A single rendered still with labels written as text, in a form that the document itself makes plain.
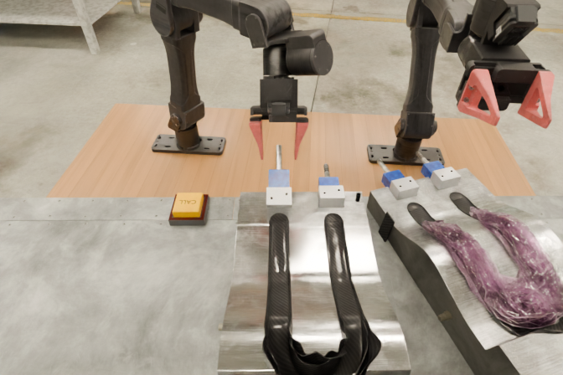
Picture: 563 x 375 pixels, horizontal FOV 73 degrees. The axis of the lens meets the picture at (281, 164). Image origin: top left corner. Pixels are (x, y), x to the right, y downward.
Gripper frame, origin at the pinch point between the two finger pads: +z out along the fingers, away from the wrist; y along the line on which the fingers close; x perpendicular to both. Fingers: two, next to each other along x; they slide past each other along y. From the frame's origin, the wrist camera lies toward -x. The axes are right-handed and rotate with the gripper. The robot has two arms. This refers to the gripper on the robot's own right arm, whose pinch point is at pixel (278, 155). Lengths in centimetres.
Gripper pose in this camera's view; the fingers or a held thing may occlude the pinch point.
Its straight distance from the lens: 72.0
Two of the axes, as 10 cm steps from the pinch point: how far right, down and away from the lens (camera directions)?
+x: -0.1, -2.2, 9.8
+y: 10.0, 0.0, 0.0
